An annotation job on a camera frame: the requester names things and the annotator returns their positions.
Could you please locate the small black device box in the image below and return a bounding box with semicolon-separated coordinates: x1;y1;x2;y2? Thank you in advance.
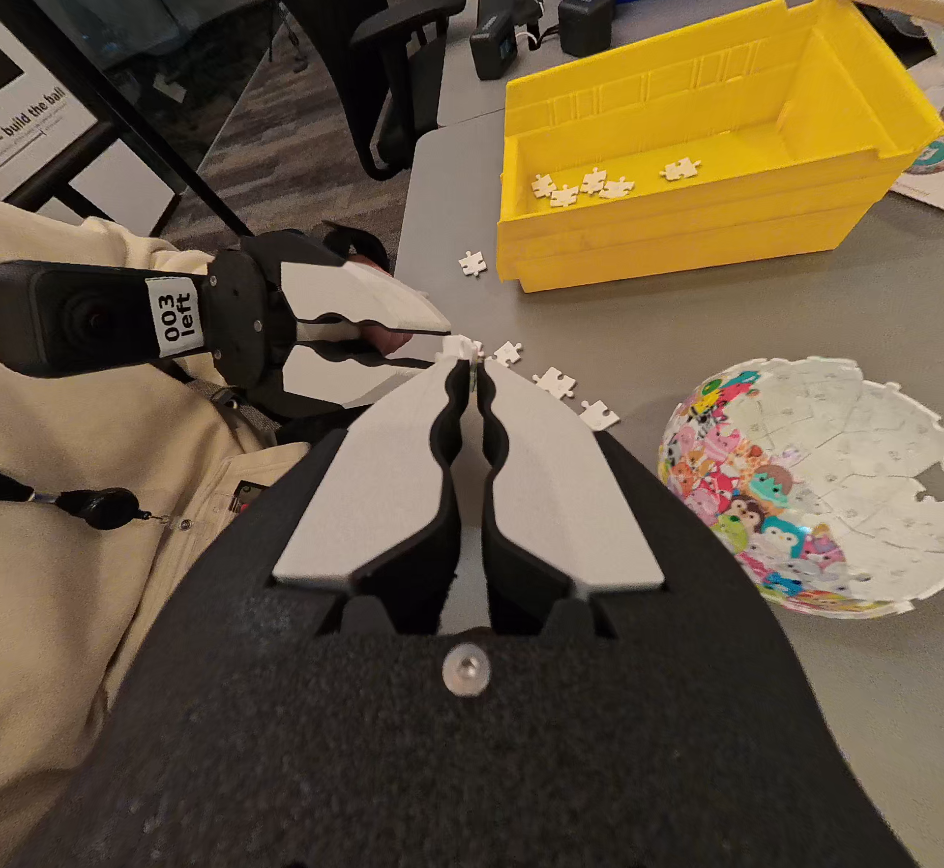
558;0;613;58
471;12;517;81

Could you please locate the pile of loose puzzle pieces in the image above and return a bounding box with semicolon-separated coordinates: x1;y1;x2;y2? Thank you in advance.
531;157;702;209

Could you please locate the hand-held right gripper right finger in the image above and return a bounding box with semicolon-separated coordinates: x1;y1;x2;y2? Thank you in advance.
475;361;665;636

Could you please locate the white printed sheet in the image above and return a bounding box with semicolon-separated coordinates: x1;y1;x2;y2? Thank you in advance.
888;60;944;209

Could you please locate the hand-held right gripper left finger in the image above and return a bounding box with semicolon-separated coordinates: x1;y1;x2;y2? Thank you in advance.
271;359;467;636

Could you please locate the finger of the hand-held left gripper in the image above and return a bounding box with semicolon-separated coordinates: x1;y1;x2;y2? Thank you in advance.
280;343;438;406
280;259;452;335

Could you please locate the black white marker board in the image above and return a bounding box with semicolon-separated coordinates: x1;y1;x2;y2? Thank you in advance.
0;20;181;235

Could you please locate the colourful puzzle ball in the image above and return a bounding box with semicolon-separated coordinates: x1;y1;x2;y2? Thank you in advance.
658;358;944;620

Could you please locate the black office chair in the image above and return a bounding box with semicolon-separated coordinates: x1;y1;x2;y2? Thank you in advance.
229;0;467;183

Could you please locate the person's left hand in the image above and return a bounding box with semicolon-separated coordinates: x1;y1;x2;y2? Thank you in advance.
363;326;415;358

